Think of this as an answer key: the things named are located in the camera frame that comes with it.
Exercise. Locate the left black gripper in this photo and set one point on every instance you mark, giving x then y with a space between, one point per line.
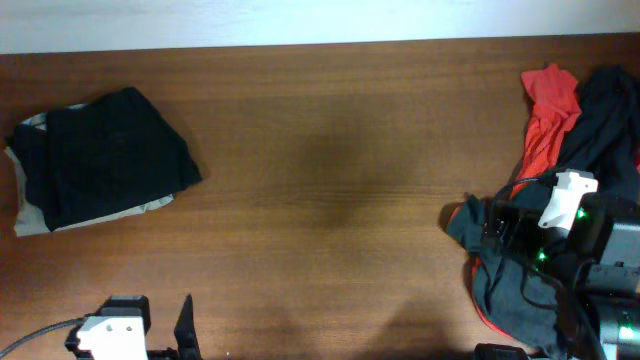
163 354

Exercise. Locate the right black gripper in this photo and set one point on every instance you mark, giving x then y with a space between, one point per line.
505 226

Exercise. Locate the black shorts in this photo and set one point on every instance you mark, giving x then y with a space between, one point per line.
117 144

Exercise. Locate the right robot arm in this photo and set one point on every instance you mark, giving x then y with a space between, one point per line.
598 311

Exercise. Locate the dark grey red-trimmed garment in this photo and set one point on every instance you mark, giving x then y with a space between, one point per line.
508 297

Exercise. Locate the black garment pile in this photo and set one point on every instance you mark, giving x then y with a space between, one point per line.
605 135

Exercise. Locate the folded khaki shorts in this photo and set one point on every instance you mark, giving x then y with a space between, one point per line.
40 202

